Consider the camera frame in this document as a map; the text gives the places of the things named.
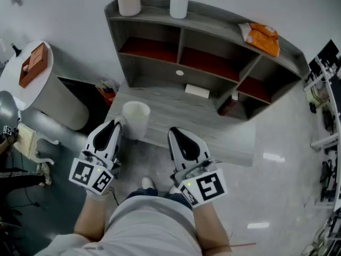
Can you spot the white ribbed vase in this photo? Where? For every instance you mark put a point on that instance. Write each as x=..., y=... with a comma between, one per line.
x=178, y=4

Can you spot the ornate white stool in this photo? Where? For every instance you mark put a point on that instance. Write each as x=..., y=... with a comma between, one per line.
x=25, y=140

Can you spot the person's white shoe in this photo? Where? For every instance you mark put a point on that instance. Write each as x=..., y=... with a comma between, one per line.
x=147, y=183

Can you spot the grey wooden shelf desk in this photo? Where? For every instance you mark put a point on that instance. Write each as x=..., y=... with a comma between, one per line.
x=205, y=27

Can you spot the white workbench with equipment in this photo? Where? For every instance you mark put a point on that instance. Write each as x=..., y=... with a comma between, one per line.
x=330, y=132

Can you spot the person's white shirt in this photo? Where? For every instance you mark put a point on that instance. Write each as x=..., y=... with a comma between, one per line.
x=149, y=231

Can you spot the black monitor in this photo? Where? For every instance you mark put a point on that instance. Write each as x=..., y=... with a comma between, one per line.
x=327, y=52

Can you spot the orange plastic packet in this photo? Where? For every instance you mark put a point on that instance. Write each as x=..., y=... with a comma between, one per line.
x=263, y=39

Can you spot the white mug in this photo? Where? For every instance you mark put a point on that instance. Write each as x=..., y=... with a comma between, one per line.
x=137, y=121

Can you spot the grey round chair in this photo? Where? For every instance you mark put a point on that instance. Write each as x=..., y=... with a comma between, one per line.
x=8, y=111

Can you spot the person's left forearm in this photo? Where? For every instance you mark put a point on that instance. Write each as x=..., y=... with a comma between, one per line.
x=90, y=217

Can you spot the brown wooden tissue box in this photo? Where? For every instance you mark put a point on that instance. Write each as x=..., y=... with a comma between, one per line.
x=34, y=65

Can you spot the dark red bottle white cap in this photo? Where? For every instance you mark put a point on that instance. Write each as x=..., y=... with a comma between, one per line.
x=227, y=107

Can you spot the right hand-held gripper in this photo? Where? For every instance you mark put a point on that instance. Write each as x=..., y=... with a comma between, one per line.
x=205, y=187

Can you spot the small white box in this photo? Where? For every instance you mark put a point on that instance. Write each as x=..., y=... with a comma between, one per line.
x=197, y=91

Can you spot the white wristband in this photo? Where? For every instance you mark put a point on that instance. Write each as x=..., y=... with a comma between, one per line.
x=97, y=196

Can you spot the pale pink cylinder pot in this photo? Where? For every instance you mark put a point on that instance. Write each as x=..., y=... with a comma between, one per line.
x=129, y=4

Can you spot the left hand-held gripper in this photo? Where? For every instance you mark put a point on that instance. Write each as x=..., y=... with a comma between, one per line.
x=88, y=173

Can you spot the grey wood-grain table top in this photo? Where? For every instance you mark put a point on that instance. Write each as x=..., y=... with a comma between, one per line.
x=173, y=111

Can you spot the red floor tape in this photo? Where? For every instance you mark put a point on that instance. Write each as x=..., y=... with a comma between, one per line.
x=242, y=245

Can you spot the person's right forearm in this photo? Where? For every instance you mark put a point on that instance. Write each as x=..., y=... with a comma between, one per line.
x=210, y=228

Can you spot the person's dark trousers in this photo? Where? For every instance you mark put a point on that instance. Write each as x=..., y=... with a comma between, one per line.
x=173, y=197

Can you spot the red snack bag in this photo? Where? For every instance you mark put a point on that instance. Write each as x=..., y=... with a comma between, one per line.
x=106, y=93

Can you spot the white round pedestal table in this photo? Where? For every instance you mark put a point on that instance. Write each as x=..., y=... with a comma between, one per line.
x=58, y=97

